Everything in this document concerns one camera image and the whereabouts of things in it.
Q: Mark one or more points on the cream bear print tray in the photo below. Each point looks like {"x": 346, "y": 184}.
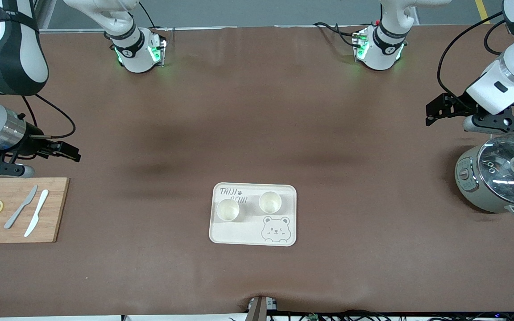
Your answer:
{"x": 248, "y": 234}

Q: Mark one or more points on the metal table edge bracket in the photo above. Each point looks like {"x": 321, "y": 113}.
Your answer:
{"x": 259, "y": 310}

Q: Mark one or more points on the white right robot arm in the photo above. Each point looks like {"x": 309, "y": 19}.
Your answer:
{"x": 11, "y": 53}

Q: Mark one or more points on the wooden cutting board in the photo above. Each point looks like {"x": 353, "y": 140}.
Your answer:
{"x": 16, "y": 232}

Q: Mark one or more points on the brown table mat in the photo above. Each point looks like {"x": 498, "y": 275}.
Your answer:
{"x": 257, "y": 111}

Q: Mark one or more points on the white plastic knife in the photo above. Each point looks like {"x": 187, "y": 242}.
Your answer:
{"x": 37, "y": 213}

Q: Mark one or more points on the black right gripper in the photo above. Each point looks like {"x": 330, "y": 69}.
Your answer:
{"x": 33, "y": 145}

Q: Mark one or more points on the glass pot lid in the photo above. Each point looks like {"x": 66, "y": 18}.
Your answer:
{"x": 502, "y": 169}

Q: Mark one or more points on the white plastic cup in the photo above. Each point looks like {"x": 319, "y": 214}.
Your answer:
{"x": 270, "y": 203}
{"x": 228, "y": 210}

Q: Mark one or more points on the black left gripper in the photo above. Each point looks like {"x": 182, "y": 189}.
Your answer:
{"x": 457, "y": 103}

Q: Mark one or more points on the grey plastic knife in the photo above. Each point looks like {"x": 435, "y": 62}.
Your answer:
{"x": 21, "y": 207}

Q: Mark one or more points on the grey cooking pot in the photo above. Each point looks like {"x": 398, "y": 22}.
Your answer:
{"x": 473, "y": 191}

